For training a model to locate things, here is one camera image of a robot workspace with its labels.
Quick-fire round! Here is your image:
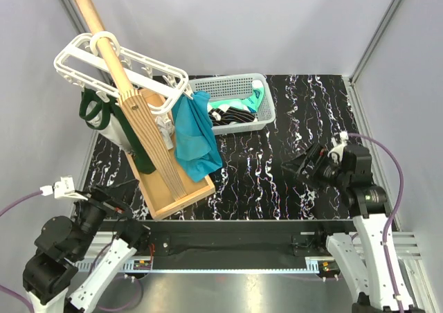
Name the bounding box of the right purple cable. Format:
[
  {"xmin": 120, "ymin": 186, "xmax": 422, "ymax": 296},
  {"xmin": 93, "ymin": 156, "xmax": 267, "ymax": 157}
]
[{"xmin": 345, "ymin": 132, "xmax": 406, "ymax": 313}]

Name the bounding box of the black marbled mat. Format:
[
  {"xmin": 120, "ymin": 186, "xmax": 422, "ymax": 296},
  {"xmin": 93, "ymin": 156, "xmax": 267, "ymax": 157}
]
[{"xmin": 82, "ymin": 73, "xmax": 399, "ymax": 221}]

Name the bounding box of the green white sock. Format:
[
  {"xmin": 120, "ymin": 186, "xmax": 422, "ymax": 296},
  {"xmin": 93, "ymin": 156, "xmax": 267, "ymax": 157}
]
[{"xmin": 79, "ymin": 88, "xmax": 156, "ymax": 174}]

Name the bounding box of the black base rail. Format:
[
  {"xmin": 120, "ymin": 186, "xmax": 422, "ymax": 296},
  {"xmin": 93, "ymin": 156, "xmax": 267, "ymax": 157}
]
[{"xmin": 93, "ymin": 219, "xmax": 354, "ymax": 258}]

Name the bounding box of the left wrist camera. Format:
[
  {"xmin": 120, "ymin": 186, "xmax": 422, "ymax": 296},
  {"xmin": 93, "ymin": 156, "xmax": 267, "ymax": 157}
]
[{"xmin": 39, "ymin": 176, "xmax": 88, "ymax": 200}]

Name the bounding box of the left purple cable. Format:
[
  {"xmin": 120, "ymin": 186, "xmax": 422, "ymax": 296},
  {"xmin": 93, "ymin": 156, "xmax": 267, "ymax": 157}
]
[{"xmin": 0, "ymin": 192, "xmax": 44, "ymax": 313}]

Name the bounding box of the mint green sock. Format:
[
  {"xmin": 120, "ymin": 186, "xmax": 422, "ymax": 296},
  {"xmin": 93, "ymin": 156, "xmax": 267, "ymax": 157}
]
[
  {"xmin": 208, "ymin": 99, "xmax": 249, "ymax": 111},
  {"xmin": 242, "ymin": 80, "xmax": 264, "ymax": 113}
]

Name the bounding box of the white plastic clip hanger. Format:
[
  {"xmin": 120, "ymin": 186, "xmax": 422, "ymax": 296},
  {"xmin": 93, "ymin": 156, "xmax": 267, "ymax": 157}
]
[{"xmin": 53, "ymin": 31, "xmax": 193, "ymax": 116}]

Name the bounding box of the purple cable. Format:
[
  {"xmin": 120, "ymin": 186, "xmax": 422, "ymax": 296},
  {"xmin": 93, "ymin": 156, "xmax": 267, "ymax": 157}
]
[
  {"xmin": 0, "ymin": 192, "xmax": 44, "ymax": 313},
  {"xmin": 345, "ymin": 132, "xmax": 406, "ymax": 313}
]

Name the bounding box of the wooden pole stand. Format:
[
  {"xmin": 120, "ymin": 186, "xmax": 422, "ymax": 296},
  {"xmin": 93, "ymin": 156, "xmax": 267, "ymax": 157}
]
[{"xmin": 74, "ymin": 0, "xmax": 186, "ymax": 199}]

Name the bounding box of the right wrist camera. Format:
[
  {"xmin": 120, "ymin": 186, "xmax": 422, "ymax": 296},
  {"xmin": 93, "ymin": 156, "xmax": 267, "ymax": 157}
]
[{"xmin": 328, "ymin": 131, "xmax": 349, "ymax": 164}]

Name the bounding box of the wooden tray base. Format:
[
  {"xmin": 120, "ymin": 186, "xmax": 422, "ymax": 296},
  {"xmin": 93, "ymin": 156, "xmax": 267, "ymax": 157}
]
[{"xmin": 118, "ymin": 89, "xmax": 215, "ymax": 220}]

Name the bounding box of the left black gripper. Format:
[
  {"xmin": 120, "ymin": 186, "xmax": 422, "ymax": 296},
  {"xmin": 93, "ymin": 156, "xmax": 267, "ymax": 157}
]
[{"xmin": 71, "ymin": 177, "xmax": 140, "ymax": 258}]

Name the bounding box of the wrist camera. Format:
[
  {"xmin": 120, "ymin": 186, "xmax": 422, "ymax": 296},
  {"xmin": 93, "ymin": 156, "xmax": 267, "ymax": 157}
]
[
  {"xmin": 328, "ymin": 131, "xmax": 349, "ymax": 164},
  {"xmin": 39, "ymin": 176, "xmax": 88, "ymax": 200}
]

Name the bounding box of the teal cloth garment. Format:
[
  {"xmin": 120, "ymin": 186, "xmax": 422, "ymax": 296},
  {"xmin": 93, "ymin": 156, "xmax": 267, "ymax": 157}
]
[{"xmin": 172, "ymin": 91, "xmax": 223, "ymax": 182}]

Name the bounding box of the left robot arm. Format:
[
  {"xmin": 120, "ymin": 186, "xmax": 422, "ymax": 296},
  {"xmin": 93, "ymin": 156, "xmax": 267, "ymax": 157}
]
[{"xmin": 23, "ymin": 186, "xmax": 150, "ymax": 312}]

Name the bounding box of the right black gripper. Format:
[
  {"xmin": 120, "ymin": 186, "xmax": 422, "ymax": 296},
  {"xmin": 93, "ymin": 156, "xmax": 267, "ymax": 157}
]
[{"xmin": 281, "ymin": 141, "xmax": 350, "ymax": 192}]

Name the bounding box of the grey plastic basket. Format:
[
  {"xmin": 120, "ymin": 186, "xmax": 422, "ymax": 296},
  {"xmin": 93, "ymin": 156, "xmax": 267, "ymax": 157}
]
[{"xmin": 189, "ymin": 73, "xmax": 275, "ymax": 135}]

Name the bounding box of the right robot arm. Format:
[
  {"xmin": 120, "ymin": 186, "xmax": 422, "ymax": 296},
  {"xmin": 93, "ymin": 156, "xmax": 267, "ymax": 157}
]
[{"xmin": 282, "ymin": 143, "xmax": 421, "ymax": 312}]

